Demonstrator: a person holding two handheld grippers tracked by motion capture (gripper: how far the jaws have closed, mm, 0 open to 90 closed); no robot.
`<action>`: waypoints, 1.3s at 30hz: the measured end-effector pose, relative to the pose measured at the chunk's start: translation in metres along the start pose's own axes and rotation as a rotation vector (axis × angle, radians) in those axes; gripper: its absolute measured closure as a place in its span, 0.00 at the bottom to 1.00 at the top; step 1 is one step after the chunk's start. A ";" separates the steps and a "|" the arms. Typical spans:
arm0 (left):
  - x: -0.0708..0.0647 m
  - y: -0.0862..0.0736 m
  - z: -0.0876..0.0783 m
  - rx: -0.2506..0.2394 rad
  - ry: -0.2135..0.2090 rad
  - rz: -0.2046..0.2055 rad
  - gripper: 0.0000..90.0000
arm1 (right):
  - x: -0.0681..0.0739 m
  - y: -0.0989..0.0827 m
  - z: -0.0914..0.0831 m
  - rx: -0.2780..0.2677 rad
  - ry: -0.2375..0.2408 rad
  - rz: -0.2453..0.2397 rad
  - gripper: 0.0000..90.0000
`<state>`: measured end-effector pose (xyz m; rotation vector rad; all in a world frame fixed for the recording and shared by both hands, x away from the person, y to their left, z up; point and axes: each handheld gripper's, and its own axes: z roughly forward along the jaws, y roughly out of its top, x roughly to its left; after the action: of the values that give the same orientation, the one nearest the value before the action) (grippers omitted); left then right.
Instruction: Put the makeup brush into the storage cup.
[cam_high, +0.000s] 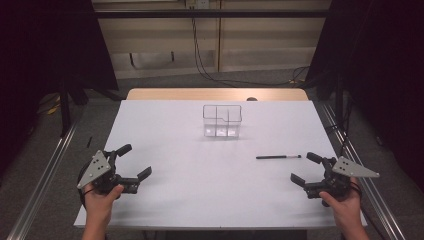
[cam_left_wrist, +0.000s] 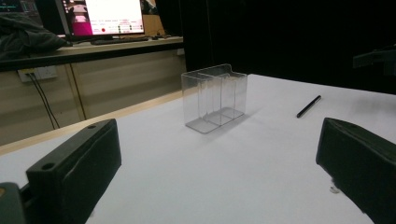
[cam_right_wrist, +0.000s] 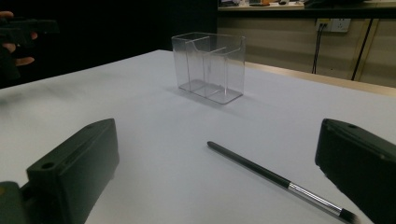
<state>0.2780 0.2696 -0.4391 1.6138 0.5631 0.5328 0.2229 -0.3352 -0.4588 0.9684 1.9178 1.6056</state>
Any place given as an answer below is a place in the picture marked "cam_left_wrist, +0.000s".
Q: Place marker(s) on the white table board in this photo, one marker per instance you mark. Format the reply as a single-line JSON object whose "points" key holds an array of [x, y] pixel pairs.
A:
{"points": [[202, 174]]}

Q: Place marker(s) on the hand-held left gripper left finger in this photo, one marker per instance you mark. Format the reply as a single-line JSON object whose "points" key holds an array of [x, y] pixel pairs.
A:
{"points": [[77, 174]]}

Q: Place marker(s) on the black pen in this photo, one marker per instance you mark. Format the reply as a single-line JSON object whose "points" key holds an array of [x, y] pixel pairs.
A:
{"points": [[308, 106]]}

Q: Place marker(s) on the clear plastic organizer box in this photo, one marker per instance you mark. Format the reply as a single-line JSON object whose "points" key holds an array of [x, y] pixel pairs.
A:
{"points": [[214, 96]]}

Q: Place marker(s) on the wooden table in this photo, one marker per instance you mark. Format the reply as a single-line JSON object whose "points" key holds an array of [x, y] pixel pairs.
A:
{"points": [[93, 119]]}

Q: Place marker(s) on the long wooden desk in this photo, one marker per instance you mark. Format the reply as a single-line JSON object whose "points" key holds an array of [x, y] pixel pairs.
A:
{"points": [[93, 51]]}

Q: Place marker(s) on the black curtain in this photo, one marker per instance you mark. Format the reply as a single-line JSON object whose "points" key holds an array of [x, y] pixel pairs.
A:
{"points": [[280, 37]]}

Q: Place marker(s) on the black keyboard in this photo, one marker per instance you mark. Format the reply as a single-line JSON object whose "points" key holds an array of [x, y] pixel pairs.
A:
{"points": [[120, 40]]}

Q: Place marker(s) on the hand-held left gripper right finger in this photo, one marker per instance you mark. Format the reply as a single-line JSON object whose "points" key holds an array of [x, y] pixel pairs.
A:
{"points": [[361, 161]]}

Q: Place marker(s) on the dark cloth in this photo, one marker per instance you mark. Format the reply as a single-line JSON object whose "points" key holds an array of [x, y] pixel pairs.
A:
{"points": [[25, 37]]}

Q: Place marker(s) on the computer monitor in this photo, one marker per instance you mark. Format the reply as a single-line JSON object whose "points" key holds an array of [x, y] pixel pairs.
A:
{"points": [[115, 15]]}

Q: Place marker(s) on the brown cardboard box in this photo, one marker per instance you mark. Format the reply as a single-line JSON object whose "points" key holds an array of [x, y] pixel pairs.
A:
{"points": [[154, 25]]}

